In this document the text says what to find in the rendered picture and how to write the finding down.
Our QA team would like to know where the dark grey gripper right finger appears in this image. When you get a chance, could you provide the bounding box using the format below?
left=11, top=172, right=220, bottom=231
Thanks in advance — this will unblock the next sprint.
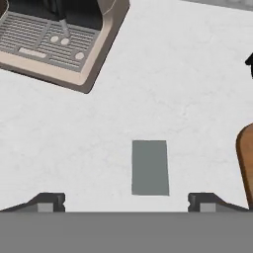
left=187, top=192, right=250, bottom=213

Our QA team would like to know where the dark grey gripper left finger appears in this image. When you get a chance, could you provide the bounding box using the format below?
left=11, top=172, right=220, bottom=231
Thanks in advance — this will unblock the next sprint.
left=0, top=192, right=66, bottom=213

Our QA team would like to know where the brown wooden cutting board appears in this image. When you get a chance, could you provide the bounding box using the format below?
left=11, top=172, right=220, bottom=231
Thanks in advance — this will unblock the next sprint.
left=235, top=123, right=253, bottom=210

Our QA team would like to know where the grey rectangular sponge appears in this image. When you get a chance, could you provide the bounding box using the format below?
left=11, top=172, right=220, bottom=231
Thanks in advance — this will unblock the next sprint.
left=131, top=139, right=170, bottom=197

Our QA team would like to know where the black object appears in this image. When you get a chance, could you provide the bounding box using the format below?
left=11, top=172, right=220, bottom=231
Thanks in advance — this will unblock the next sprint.
left=244, top=52, right=253, bottom=79

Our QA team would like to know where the beige espresso coffee machine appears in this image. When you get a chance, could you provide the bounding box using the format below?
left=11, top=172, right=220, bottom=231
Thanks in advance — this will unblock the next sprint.
left=0, top=0, right=131, bottom=95

